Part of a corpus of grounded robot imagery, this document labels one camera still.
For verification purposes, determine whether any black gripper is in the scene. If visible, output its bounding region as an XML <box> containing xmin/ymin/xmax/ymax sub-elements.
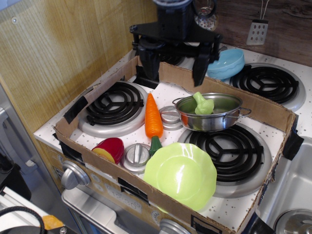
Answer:
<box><xmin>129</xmin><ymin>4</ymin><xmax>222</xmax><ymax>87</ymax></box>

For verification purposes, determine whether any green toy broccoli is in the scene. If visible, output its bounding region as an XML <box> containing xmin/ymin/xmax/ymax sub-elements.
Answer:
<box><xmin>193</xmin><ymin>92</ymin><xmax>215</xmax><ymax>115</ymax></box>

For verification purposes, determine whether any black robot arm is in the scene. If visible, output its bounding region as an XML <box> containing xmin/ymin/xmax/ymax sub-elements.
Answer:
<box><xmin>129</xmin><ymin>0</ymin><xmax>223</xmax><ymax>86</ymax></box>

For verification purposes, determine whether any silver metal pan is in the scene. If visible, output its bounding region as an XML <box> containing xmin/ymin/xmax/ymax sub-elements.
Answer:
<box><xmin>173</xmin><ymin>93</ymin><xmax>252</xmax><ymax>132</ymax></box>

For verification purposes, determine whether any back left black burner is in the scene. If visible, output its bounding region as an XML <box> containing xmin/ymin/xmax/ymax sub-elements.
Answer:
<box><xmin>130</xmin><ymin>41</ymin><xmax>198</xmax><ymax>71</ymax></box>

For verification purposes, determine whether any black burner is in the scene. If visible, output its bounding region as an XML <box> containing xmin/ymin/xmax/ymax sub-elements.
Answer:
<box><xmin>78</xmin><ymin>81</ymin><xmax>148</xmax><ymax>138</ymax></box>
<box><xmin>130</xmin><ymin>41</ymin><xmax>198</xmax><ymax>71</ymax></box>
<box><xmin>230</xmin><ymin>63</ymin><xmax>306</xmax><ymax>112</ymax></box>
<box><xmin>178</xmin><ymin>123</ymin><xmax>273</xmax><ymax>198</ymax></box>

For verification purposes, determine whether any hanging metal strainer ladle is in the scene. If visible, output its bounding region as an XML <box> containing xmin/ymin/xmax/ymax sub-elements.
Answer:
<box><xmin>195</xmin><ymin>0</ymin><xmax>218</xmax><ymax>31</ymax></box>

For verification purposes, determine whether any light blue plastic bowl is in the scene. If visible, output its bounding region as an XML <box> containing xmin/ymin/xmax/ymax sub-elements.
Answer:
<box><xmin>206</xmin><ymin>49</ymin><xmax>245</xmax><ymax>80</ymax></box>

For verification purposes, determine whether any silver stovetop knob centre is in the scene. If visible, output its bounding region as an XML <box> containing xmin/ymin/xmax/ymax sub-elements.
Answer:
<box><xmin>159</xmin><ymin>106</ymin><xmax>182</xmax><ymax>131</ymax></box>

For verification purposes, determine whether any silver stovetop knob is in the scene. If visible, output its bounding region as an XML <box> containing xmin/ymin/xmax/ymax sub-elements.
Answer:
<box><xmin>120</xmin><ymin>143</ymin><xmax>151</xmax><ymax>175</ymax></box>
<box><xmin>159</xmin><ymin>106</ymin><xmax>182</xmax><ymax>131</ymax></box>

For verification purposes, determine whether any orange toy carrot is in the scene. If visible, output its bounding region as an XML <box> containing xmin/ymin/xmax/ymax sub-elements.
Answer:
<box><xmin>145</xmin><ymin>93</ymin><xmax>163</xmax><ymax>156</ymax></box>

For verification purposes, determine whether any hanging metal slotted spatula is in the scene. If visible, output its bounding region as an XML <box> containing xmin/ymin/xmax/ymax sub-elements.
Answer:
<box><xmin>246</xmin><ymin>0</ymin><xmax>270</xmax><ymax>46</ymax></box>

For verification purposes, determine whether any front left black burner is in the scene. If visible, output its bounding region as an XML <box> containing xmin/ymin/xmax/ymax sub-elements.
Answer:
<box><xmin>78</xmin><ymin>81</ymin><xmax>148</xmax><ymax>138</ymax></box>

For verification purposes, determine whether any back right black burner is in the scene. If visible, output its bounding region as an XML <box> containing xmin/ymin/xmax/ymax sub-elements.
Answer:
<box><xmin>230</xmin><ymin>63</ymin><xmax>306</xmax><ymax>112</ymax></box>

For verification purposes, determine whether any silver stovetop knob front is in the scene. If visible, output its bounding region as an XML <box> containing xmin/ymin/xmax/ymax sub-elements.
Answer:
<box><xmin>120</xmin><ymin>143</ymin><xmax>151</xmax><ymax>175</ymax></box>

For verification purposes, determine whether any red yellow toy pepper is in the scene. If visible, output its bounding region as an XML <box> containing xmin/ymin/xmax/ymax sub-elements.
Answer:
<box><xmin>92</xmin><ymin>137</ymin><xmax>124</xmax><ymax>164</ymax></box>

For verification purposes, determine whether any light green plastic plate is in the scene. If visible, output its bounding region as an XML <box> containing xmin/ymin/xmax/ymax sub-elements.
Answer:
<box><xmin>143</xmin><ymin>142</ymin><xmax>217</xmax><ymax>211</ymax></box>

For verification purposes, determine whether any front right black burner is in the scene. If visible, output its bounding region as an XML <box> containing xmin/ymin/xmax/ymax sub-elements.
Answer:
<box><xmin>178</xmin><ymin>123</ymin><xmax>273</xmax><ymax>198</ymax></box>

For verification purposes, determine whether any brown cardboard fence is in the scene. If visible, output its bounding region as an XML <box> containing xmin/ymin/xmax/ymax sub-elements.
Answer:
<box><xmin>54</xmin><ymin>57</ymin><xmax>301</xmax><ymax>234</ymax></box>

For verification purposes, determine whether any silver oven front knob left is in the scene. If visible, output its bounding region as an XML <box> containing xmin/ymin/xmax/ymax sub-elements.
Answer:
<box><xmin>61</xmin><ymin>160</ymin><xmax>91</xmax><ymax>190</ymax></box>

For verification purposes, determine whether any silver oven knob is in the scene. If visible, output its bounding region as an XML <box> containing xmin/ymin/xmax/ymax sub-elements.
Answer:
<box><xmin>159</xmin><ymin>219</ymin><xmax>190</xmax><ymax>234</ymax></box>
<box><xmin>61</xmin><ymin>160</ymin><xmax>91</xmax><ymax>190</ymax></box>

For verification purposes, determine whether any silver oven front knob right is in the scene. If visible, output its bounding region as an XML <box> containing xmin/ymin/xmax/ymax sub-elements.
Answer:
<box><xmin>159</xmin><ymin>219</ymin><xmax>190</xmax><ymax>234</ymax></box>

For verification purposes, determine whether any silver sink basin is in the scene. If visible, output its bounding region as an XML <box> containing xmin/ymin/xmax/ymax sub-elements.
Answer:
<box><xmin>258</xmin><ymin>136</ymin><xmax>312</xmax><ymax>234</ymax></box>

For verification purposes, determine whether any orange object bottom left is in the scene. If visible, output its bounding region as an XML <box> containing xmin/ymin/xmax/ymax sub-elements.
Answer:
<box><xmin>42</xmin><ymin>215</ymin><xmax>64</xmax><ymax>230</ymax></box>

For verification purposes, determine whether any black cable loop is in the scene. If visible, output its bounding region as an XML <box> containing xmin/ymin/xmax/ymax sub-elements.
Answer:
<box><xmin>0</xmin><ymin>206</ymin><xmax>46</xmax><ymax>234</ymax></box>

